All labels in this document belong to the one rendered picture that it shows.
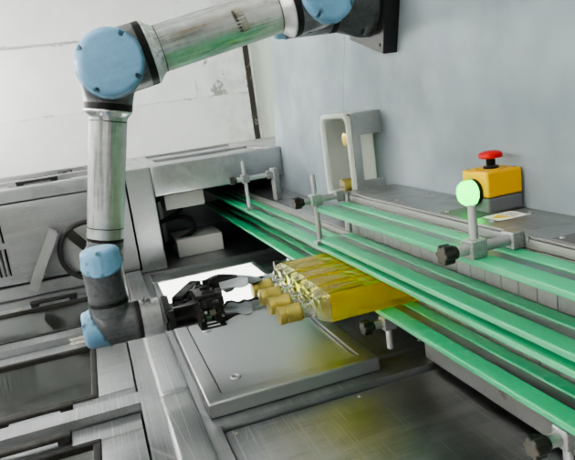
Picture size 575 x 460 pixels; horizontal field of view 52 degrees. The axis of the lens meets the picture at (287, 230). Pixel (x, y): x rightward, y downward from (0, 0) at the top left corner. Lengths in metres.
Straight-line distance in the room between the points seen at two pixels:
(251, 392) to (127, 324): 0.27
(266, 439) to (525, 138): 0.66
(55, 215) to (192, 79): 2.98
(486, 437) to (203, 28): 0.84
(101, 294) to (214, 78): 3.96
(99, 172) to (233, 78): 3.84
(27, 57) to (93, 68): 3.83
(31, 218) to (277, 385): 1.28
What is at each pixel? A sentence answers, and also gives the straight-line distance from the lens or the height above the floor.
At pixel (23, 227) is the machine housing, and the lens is 2.16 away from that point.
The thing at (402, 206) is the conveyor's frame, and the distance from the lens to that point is 1.17.
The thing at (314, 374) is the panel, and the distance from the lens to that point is 1.13.
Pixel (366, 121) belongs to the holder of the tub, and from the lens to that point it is 1.45.
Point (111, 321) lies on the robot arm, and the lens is 1.16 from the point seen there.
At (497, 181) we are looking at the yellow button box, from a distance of 1.04.
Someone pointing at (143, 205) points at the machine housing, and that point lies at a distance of 2.14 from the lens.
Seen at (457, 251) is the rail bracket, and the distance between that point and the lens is 0.83.
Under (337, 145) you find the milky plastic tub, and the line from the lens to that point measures 1.59.
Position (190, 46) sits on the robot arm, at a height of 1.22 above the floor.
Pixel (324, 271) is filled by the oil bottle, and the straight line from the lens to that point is 1.22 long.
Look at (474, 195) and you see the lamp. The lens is 1.03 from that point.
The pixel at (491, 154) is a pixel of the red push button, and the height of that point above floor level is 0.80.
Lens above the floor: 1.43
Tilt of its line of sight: 17 degrees down
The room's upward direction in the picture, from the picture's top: 102 degrees counter-clockwise
